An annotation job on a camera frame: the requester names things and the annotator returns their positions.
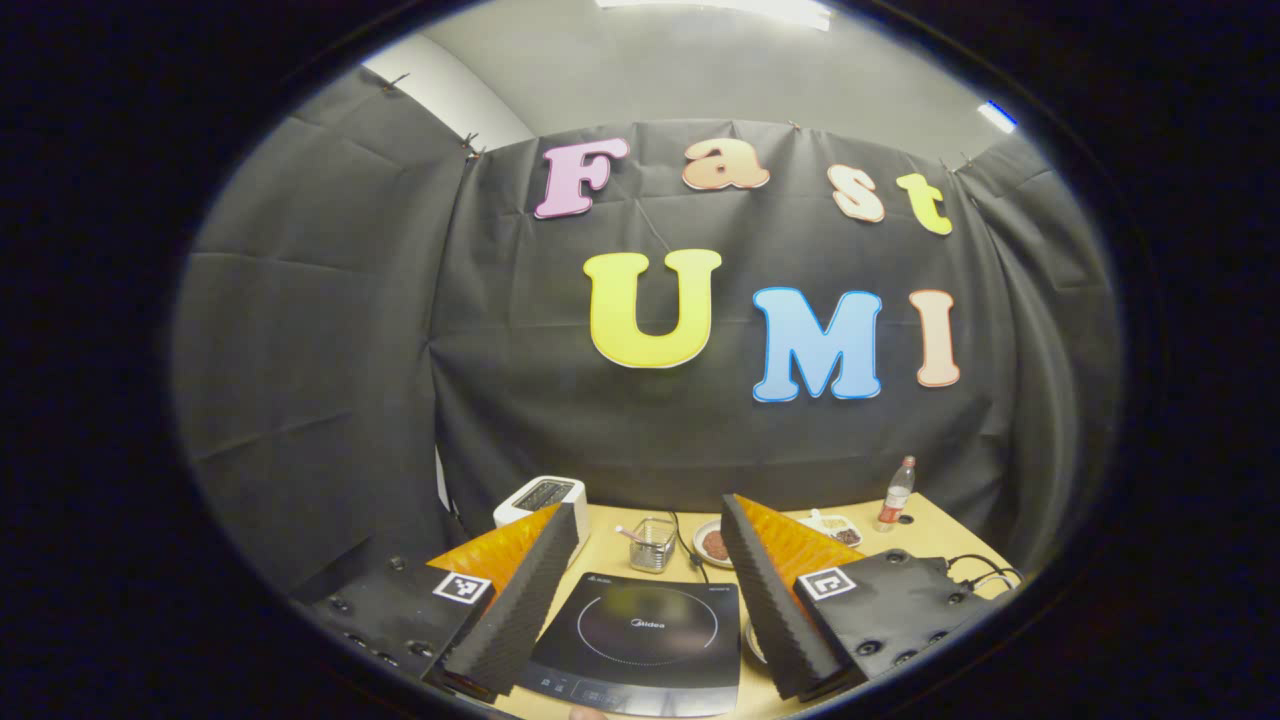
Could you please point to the white toaster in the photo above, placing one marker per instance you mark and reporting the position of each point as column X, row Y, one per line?
column 540, row 497

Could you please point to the white divided dish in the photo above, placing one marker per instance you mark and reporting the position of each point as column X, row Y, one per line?
column 825, row 522

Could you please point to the clear plastic water bottle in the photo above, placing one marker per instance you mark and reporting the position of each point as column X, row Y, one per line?
column 893, row 505

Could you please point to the pink striped straw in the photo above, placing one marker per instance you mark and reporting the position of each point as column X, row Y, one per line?
column 630, row 535

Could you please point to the round white plate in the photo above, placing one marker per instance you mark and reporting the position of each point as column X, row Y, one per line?
column 700, row 545

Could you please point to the black induction cooktop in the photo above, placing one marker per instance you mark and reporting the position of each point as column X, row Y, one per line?
column 640, row 645

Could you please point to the brown meat slice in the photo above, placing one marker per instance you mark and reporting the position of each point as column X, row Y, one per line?
column 715, row 545

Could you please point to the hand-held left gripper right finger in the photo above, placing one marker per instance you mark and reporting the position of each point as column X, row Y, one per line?
column 775, row 600

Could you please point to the small ceiling light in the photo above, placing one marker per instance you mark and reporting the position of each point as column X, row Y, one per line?
column 998, row 116

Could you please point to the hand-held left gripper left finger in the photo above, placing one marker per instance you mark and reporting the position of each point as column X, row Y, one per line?
column 520, row 600

